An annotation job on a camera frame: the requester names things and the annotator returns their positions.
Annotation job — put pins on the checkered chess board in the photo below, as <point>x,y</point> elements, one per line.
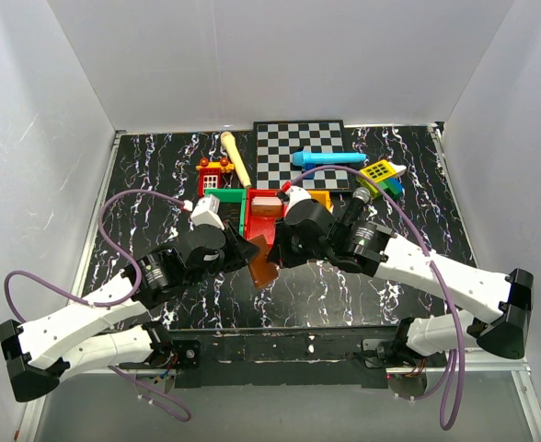
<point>287,149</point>

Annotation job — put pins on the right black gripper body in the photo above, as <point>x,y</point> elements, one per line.
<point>301,251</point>

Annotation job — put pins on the black card in green bin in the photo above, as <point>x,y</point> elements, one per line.
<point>230,212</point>

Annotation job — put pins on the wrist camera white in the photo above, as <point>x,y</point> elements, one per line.
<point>291,195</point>
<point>205,212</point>

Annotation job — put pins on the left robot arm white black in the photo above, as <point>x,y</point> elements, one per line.
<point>40,354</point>

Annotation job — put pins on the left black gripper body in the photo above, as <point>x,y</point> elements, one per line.
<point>205,272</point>

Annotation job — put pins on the red toy block house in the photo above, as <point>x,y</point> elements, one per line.
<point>210,173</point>

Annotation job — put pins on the green plastic bin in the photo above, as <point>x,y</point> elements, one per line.
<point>231,195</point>

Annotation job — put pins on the black silver microphone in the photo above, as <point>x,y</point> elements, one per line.
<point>360,198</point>

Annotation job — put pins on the brown leather card holder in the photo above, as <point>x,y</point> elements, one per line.
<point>262,272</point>

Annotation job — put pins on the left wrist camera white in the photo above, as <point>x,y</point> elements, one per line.
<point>205,212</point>

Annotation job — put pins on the small blue toy block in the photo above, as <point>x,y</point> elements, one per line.
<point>308,173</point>

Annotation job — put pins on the beige toy microphone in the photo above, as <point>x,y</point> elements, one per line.
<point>228,141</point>

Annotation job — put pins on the yellow plastic bin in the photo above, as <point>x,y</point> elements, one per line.
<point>322,197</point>

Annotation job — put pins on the card stack in red bin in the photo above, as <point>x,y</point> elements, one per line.
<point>266,206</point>

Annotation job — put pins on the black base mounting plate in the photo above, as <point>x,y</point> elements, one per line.
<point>273,357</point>

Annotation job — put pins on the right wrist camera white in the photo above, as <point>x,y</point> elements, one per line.
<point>291,195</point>

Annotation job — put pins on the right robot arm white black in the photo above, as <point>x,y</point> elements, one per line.
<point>491,311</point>

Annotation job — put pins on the blue toy microphone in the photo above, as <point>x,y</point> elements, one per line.
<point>328,159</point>

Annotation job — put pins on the yellow green block toy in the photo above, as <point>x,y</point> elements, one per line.
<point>382,175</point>

